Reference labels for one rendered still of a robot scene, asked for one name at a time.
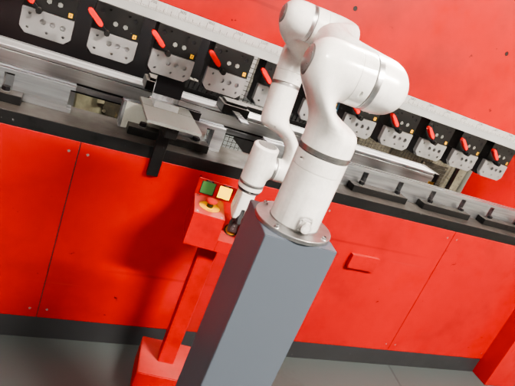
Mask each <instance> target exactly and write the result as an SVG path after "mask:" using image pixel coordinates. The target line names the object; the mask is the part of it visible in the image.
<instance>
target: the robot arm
mask: <svg viewBox="0 0 515 386"><path fill-rule="evenodd" d="M278 19H279V21H278V23H279V30H280V34H281V37H282V38H283V40H284V42H285V45H284V47H283V49H282V51H281V54H280V58H279V61H278V63H277V67H276V70H275V72H274V76H273V79H272V81H271V85H270V89H269V91H268V94H267V98H266V101H265V104H264V108H263V110H262V114H261V122H262V123H263V124H264V125H265V126H266V127H267V128H269V129H271V130H272V131H274V132H275V133H276V134H278V135H279V137H280V138H281V139H282V141H283V143H284V156H283V158H282V159H279V158H277V155H278V153H279V149H278V148H277V147H276V146H275V145H273V144H272V143H270V142H267V141H264V140H256V141H255V142H254V145H253V146H252V149H251V151H250V154H249V156H248V159H247V161H246V163H245V166H244V168H243V171H242V173H241V176H240V178H239V180H238V190H237V192H236V194H235V196H234V198H233V201H232V203H231V220H230V222H229V224H228V227H227V231H229V232H232V233H236V231H237V229H238V226H239V225H240V223H241V220H242V218H243V217H244V214H245V212H246V210H247V207H248V204H249V202H250V200H251V199H252V200H254V198H255V196H256V195H259V194H260V193H261V192H262V190H263V188H264V185H265V183H266V181H267V180H271V181H274V182H279V183H282V184H281V187H280V189H279V192H278V193H277V197H276V198H275V201H267V200H264V201H262V202H260V203H258V204H257V206H256V208H255V211H254V212H255V215H256V216H257V219H258V220H259V221H260V222H261V223H262V224H263V225H264V226H265V227H267V228H268V229H269V230H271V231H273V232H274V233H275V234H278V235H279V236H281V237H283V238H285V239H288V240H290V241H293V242H295V243H298V244H302V245H306V246H311V247H322V246H325V245H326V244H328V243H329V241H330V238H331V235H330V232H329V230H328V229H327V227H326V226H325V225H324V224H323V223H322V220H323V217H324V215H325V213H326V211H327V209H328V207H329V206H330V202H331V201H332V199H333V196H334V195H335V193H336V190H337V188H338V186H339V184H340V182H341V179H342V177H343V175H344V173H345V171H346V169H347V166H348V164H349V162H350V160H351V158H352V156H353V153H354V151H355V149H356V144H357V138H356V135H355V133H354V132H353V131H352V130H351V129H350V128H349V127H348V126H347V125H346V124H345V123H344V122H343V121H342V120H341V119H340V118H339V117H338V116H337V114H336V103H337V102H339V103H343V104H345V105H347V106H351V107H353V108H356V109H358V110H362V111H364V112H367V113H371V114H376V115H385V114H388V113H392V112H394V111H395V110H397V109H398V108H399V107H400V106H401V105H402V104H403V102H404V101H405V98H406V97H407V95H408V87H409V82H408V75H407V73H406V71H405V69H404V68H403V67H402V66H401V65H400V64H399V63H398V62H397V61H395V60H393V59H391V58H390V57H388V56H386V55H384V54H382V53H380V52H379V51H377V50H375V49H374V48H372V47H370V46H368V45H367V44H364V43H362V42H361V41H360V40H359V36H360V31H359V27H358V26H357V25H356V24H355V23H354V22H352V21H350V20H349V19H347V18H344V17H343V16H341V15H338V14H336V13H333V12H331V11H328V10H326V9H325V8H321V7H320V6H317V5H315V4H312V3H310V2H307V1H304V0H290V1H288V2H287V3H286V4H284V5H283V7H282V9H281V10H280V15H279V18H278ZM301 83H302V84H303V90H304V93H305V96H306V99H307V106H308V118H307V124H306V127H305V130H304V131H303V135H302V137H301V139H300V142H299V144H298V142H297V138H296V136H295V135H294V132H293V130H292V129H291V127H290V123H289V118H290V115H291V112H292V109H293V107H294V103H295V100H296V98H297V94H298V92H299V89H300V85H301Z"/></svg>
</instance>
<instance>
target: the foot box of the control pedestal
mask: <svg viewBox="0 0 515 386"><path fill-rule="evenodd" d="M161 344H162V340H159V339H153V338H150V337H146V336H143V337H142V340H141V343H140V345H139V348H138V351H137V353H136V357H135V360H134V365H133V373H132V377H131V382H130V386H175V385H176V382H177V381H178V378H179V375H180V373H181V370H182V367H183V365H184V363H185V360H186V358H187V355H188V353H189V350H190V348H191V347H190V346H187V345H180V347H179V350H178V353H177V355H176V357H175V361H174V362H173V364H169V363H165V362H160V361H158V356H159V349H160V346H161Z"/></svg>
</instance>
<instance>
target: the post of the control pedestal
mask: <svg viewBox="0 0 515 386"><path fill-rule="evenodd" d="M216 254H217V252H214V251H211V250H206V249H203V248H200V247H198V248H197V251H196V253H195V256H194V259H193V261H192V265H191V266H190V269H189V272H188V275H187V277H186V279H185V283H184V285H183V288H182V291H181V293H180V295H179V299H178V301H177V303H176V306H175V309H174V312H173V314H172V318H171V319H170V322H169V325H168V328H167V330H166V333H165V336H164V338H163V340H162V344H161V346H160V349H159V356H158V361H160V362H165V363H169V364H173V362H174V361H175V357H176V355H177V353H178V350H179V347H180V345H181V343H182V340H183V337H184V335H185V332H186V329H187V328H188V325H189V322H190V320H191V317H192V314H193V312H194V310H195V307H196V304H197V302H198V299H199V297H200V295H201V292H202V289H203V286H204V285H205V281H206V279H207V277H208V274H209V271H210V269H211V267H212V264H213V261H214V259H215V256H216Z"/></svg>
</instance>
